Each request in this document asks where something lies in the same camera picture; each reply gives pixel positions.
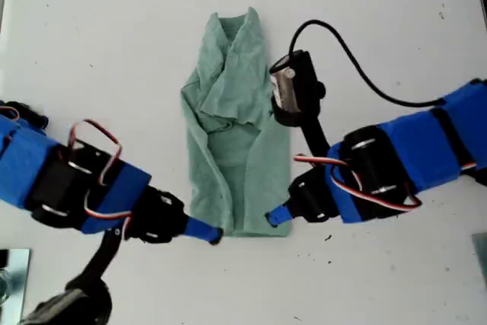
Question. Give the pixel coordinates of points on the green t-shirt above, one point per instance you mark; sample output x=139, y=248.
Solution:
x=232, y=157

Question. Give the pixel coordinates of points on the camera black stalk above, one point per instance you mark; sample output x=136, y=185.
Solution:
x=316, y=138
x=102, y=260

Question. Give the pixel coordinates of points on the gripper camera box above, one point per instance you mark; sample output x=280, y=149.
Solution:
x=300, y=85
x=72, y=308

